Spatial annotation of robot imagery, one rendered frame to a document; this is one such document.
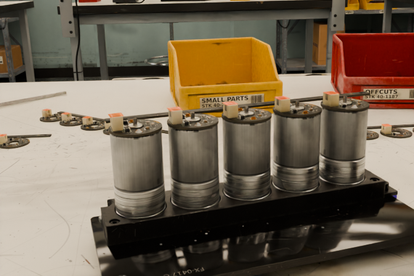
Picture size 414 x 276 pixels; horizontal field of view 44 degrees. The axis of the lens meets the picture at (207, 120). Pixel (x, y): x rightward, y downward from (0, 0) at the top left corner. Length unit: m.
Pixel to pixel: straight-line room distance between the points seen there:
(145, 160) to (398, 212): 0.13
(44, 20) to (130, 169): 4.62
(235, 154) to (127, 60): 4.48
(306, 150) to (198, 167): 0.06
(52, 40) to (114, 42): 0.56
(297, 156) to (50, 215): 0.14
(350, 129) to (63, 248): 0.16
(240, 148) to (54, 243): 0.11
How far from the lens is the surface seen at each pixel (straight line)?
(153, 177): 0.24
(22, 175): 0.38
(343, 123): 0.27
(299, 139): 0.26
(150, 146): 0.23
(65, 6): 2.60
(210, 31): 4.62
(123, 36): 4.69
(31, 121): 0.51
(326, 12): 2.60
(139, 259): 0.23
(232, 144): 0.25
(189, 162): 0.24
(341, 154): 0.28
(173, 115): 0.24
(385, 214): 0.28
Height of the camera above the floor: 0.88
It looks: 16 degrees down
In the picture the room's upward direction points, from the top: 2 degrees counter-clockwise
